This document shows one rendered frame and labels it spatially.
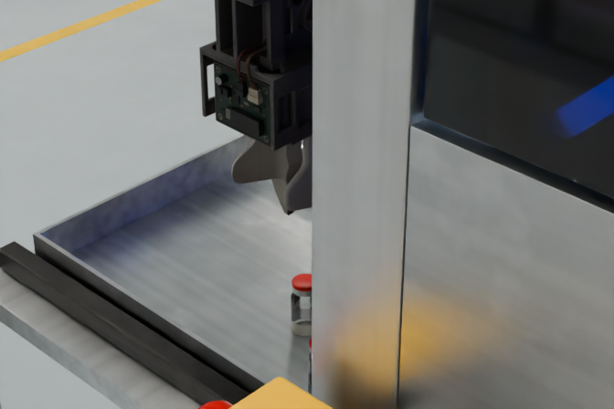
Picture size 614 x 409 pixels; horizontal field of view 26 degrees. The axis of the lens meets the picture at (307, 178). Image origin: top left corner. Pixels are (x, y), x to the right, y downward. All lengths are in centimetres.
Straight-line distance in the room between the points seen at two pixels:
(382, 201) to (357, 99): 5
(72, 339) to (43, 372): 138
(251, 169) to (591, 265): 40
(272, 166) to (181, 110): 226
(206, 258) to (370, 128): 48
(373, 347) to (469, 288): 9
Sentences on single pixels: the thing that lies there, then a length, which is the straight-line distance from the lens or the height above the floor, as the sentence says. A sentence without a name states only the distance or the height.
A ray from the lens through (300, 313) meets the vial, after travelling 102.
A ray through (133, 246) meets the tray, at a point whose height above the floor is 88.
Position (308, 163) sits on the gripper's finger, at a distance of 91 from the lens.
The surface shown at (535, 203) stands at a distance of 61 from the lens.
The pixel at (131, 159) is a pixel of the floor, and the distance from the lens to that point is 304.
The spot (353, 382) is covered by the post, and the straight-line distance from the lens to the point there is 75.
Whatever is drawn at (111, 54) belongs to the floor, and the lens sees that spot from 353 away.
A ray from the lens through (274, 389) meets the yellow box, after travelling 75.
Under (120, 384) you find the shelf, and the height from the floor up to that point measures 88.
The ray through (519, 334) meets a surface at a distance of 65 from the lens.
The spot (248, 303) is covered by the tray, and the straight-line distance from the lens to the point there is 107.
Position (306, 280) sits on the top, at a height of 93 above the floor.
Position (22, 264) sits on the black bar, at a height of 90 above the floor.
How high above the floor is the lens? 152
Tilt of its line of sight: 31 degrees down
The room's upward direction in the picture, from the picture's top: straight up
